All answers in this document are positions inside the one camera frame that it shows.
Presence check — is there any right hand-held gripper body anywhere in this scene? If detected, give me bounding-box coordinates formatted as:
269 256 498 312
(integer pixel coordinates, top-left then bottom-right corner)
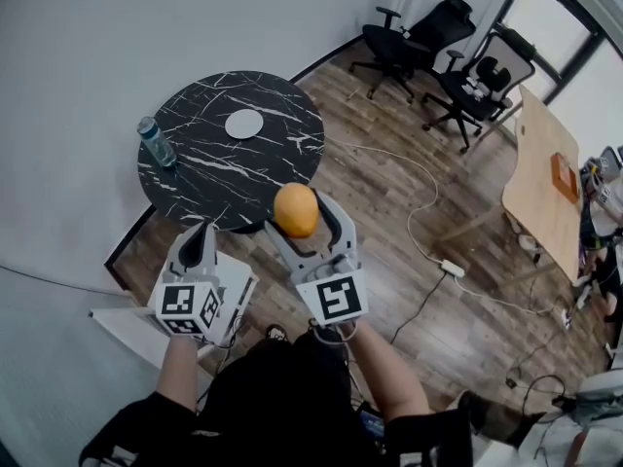
290 250 369 329

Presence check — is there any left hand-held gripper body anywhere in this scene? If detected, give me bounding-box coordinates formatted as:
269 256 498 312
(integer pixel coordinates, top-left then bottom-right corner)
147 259 227 347

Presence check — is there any round orange food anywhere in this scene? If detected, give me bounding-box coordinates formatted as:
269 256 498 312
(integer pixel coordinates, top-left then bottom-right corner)
273 182 321 239

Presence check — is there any round grey plate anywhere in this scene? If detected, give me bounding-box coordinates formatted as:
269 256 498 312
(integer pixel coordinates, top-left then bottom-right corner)
224 108 265 141

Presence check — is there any person's right forearm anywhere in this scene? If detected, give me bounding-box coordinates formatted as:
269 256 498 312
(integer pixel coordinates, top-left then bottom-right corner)
348 320 433 422

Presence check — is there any person's left forearm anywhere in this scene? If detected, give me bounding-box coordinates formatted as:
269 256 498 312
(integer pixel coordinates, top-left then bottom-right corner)
156 334 202 415

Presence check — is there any round black marble table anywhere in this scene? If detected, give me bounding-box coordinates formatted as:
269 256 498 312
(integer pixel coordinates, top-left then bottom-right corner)
136 70 326 235

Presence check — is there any person's black shirt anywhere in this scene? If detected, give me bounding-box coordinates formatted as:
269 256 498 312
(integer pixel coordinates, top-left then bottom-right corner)
79 329 474 467

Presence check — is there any clear plastic water bottle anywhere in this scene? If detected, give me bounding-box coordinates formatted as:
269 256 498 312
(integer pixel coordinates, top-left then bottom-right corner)
136 115 178 168

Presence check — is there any white mesh office chair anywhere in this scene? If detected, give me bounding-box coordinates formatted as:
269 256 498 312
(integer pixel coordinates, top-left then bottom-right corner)
421 28 537 155

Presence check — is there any black office chair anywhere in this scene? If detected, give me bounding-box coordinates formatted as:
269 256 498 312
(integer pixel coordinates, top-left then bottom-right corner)
348 0 478 105

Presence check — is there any light wooden desk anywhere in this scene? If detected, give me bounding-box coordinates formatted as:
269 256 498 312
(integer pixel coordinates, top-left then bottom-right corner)
439 84 584 287

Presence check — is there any orange flat box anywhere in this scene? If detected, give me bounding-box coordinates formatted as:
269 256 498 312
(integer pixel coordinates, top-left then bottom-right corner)
550 152 581 200

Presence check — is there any white fabric seat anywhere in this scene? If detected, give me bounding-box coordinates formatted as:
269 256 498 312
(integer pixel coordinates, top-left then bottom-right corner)
514 371 623 467

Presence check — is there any white power cable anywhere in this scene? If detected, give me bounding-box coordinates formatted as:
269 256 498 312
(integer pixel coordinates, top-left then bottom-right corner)
322 133 571 333

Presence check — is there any black floor cable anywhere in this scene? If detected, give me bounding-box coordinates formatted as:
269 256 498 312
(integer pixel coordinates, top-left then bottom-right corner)
388 272 449 347

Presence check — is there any thin black wall cable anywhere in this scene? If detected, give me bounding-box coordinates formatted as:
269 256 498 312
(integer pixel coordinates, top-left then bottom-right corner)
0 263 124 297

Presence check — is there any window with dark frame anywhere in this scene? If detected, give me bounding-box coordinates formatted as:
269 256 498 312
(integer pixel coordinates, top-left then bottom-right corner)
486 0 623 111

